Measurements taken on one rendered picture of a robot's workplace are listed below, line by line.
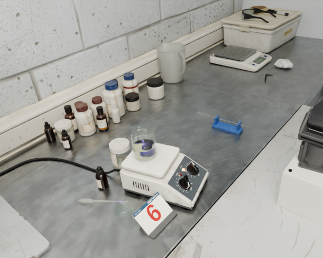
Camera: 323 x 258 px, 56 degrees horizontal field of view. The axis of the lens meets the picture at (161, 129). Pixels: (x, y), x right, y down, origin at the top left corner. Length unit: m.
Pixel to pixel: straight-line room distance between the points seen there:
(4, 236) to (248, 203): 0.58
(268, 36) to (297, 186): 1.07
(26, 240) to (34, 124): 0.44
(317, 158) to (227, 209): 0.23
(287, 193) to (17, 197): 0.69
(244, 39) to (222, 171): 1.02
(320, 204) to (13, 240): 0.69
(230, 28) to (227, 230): 1.26
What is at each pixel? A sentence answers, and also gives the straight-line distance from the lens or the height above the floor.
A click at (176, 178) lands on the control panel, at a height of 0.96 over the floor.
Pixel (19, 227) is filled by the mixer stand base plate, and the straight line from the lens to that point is 0.83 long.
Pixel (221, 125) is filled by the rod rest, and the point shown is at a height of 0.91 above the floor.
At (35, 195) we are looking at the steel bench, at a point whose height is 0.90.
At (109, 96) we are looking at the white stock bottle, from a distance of 1.11.
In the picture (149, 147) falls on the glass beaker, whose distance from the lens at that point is 0.75.
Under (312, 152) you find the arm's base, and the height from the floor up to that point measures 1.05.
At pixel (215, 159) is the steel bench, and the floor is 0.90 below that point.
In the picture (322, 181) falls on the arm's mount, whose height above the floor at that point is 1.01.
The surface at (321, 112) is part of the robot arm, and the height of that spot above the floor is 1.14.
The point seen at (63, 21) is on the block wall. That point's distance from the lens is 1.15.
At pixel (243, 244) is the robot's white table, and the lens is 0.72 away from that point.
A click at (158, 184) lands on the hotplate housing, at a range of 0.75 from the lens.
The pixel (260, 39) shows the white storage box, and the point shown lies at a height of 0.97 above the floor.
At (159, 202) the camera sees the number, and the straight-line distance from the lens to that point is 0.76.
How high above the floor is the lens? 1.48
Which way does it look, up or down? 33 degrees down
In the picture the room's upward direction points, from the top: 5 degrees counter-clockwise
